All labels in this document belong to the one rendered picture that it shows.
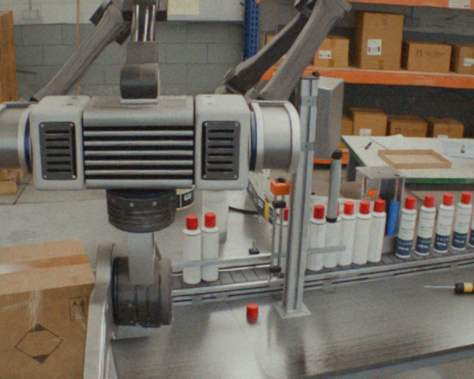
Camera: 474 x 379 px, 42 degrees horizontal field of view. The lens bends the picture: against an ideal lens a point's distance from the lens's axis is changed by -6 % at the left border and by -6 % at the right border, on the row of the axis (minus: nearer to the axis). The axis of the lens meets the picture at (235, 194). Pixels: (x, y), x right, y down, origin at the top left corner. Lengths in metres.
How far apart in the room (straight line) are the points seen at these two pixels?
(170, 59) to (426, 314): 4.71
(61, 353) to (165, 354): 0.31
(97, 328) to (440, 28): 5.88
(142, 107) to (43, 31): 5.23
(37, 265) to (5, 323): 0.16
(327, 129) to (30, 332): 0.88
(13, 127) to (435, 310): 1.31
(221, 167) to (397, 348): 0.81
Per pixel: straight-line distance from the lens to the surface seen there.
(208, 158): 1.15
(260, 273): 1.96
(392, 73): 5.68
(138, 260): 1.24
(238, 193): 2.55
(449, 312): 1.97
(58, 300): 1.41
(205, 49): 6.23
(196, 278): 1.88
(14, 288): 1.41
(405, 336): 1.81
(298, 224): 1.74
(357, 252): 2.04
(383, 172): 2.10
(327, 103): 1.65
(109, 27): 1.53
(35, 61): 6.41
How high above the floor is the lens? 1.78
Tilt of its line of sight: 21 degrees down
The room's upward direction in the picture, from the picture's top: 2 degrees clockwise
